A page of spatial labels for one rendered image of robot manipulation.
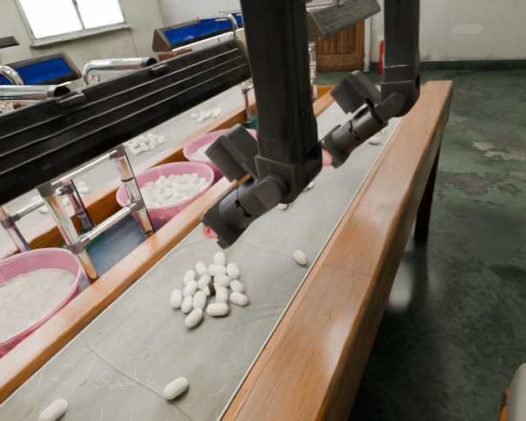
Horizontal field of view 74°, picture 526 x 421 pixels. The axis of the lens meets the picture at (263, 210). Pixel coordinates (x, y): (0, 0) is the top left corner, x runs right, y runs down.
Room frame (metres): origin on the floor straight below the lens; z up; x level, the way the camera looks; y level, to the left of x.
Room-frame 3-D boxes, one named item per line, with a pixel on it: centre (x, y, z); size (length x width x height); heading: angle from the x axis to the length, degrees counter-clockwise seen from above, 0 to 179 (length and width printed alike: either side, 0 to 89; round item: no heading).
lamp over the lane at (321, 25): (1.30, -0.37, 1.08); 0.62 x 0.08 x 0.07; 146
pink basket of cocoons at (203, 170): (0.88, 0.25, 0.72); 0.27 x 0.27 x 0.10
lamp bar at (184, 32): (1.62, 0.09, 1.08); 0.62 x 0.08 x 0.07; 146
